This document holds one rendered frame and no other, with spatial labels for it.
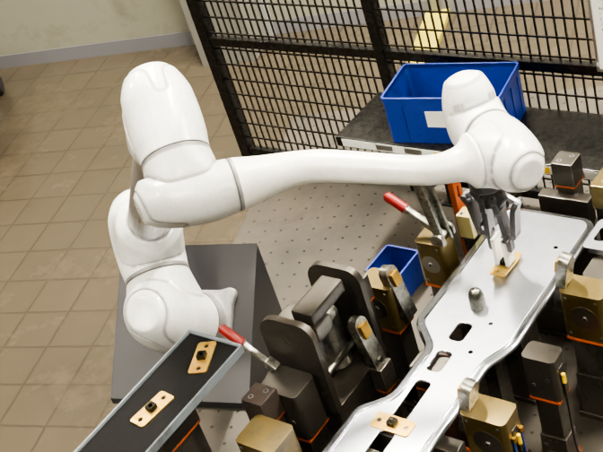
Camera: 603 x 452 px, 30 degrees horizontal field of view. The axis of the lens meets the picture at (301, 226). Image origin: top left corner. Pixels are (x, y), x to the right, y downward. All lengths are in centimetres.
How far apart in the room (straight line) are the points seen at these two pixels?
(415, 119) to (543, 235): 49
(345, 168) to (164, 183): 32
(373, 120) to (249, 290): 57
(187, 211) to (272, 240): 120
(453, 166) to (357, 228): 117
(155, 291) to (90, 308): 198
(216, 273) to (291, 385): 68
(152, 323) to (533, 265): 83
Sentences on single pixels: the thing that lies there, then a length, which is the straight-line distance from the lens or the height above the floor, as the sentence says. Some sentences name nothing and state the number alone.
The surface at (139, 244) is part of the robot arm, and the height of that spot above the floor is 115.
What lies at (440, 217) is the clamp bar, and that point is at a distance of 240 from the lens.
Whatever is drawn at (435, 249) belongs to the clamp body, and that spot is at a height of 104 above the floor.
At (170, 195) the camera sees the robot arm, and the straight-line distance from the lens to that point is 200.
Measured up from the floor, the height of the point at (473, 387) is 109.
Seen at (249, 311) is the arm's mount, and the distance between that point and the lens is 270.
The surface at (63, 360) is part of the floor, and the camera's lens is 431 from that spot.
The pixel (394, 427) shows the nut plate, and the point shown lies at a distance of 210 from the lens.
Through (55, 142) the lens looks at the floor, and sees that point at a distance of 580.
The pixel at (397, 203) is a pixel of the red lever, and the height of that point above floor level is 113.
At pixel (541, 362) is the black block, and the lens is 218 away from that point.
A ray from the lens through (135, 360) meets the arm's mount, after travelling 284.
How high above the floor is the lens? 249
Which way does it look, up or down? 34 degrees down
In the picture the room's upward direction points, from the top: 19 degrees counter-clockwise
